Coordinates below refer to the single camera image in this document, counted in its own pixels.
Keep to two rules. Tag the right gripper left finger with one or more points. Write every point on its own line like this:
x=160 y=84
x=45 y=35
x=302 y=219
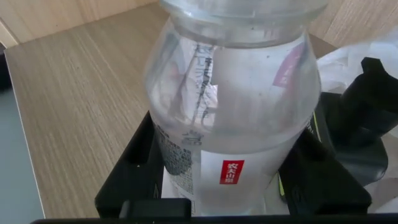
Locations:
x=136 y=174

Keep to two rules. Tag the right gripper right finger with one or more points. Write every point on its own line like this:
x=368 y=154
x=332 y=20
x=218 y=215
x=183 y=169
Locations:
x=320 y=183

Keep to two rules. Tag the black gear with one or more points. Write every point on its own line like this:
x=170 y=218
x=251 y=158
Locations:
x=370 y=93

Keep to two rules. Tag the clear plastic water bottle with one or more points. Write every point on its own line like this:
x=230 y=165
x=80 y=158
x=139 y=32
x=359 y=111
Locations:
x=248 y=102

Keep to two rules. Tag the white plastic bag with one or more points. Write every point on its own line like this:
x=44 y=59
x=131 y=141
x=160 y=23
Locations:
x=339 y=67

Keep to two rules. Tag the black pack with lime stripe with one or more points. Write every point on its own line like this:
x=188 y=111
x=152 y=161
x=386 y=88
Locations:
x=360 y=161

